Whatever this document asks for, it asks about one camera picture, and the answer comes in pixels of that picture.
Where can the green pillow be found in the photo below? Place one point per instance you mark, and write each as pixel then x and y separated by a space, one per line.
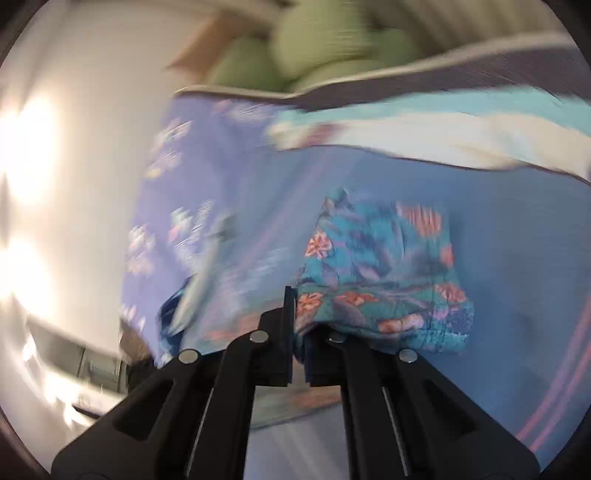
pixel 323 41
pixel 240 64

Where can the blue-grey striped bed sheet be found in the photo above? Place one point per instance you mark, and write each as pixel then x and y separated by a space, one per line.
pixel 508 258

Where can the purple tree-print duvet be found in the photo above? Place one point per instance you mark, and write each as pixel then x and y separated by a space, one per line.
pixel 207 152

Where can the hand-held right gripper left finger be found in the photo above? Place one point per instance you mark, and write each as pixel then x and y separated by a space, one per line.
pixel 276 355

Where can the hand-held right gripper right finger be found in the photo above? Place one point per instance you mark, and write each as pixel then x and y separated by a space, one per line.
pixel 323 364

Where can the teal and white blanket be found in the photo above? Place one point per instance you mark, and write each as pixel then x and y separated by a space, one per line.
pixel 415 129

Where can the teal floral garment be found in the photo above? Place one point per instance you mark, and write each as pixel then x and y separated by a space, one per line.
pixel 383 272

